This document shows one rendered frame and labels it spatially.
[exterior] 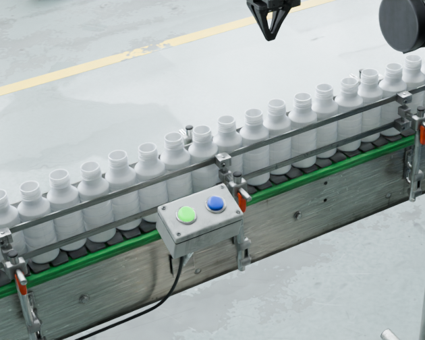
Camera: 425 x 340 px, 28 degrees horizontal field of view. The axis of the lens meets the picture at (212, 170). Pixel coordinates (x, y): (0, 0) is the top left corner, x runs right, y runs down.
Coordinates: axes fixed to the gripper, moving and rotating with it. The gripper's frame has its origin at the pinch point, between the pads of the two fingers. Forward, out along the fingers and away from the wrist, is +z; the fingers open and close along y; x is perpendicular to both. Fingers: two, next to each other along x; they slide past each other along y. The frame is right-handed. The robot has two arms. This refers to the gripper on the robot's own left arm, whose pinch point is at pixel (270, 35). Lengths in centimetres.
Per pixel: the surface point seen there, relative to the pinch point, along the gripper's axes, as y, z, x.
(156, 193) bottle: -10.3, 33.1, -20.0
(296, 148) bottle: -12.0, 35.3, 13.3
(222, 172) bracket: -8.5, 31.9, -6.3
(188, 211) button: 3.5, 28.2, -19.6
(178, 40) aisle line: -272, 146, 103
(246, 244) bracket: -2.1, 46.7, -4.9
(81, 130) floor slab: -212, 145, 24
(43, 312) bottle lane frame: -8, 49, -47
